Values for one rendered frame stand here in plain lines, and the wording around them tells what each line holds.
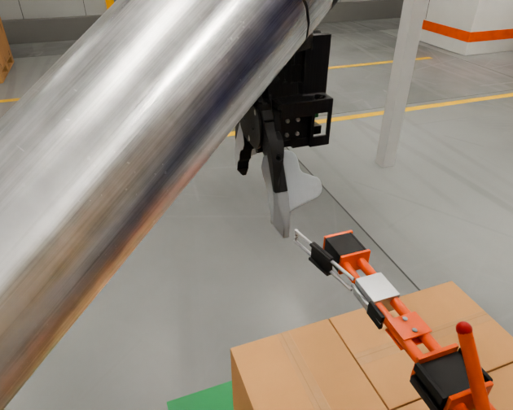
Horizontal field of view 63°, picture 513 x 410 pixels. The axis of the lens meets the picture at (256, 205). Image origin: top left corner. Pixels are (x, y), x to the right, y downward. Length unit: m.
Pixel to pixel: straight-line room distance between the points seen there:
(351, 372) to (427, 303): 0.48
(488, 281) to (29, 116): 2.89
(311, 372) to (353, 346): 0.20
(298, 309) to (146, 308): 0.86
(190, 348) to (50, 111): 2.16
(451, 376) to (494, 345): 1.03
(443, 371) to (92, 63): 0.72
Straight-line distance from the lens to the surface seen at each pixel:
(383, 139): 3.90
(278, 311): 2.44
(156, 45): 0.17
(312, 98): 0.45
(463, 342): 0.73
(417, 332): 0.84
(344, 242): 0.98
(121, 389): 2.23
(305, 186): 0.45
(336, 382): 1.53
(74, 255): 0.17
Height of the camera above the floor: 1.80
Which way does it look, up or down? 33 degrees down
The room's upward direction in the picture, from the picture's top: straight up
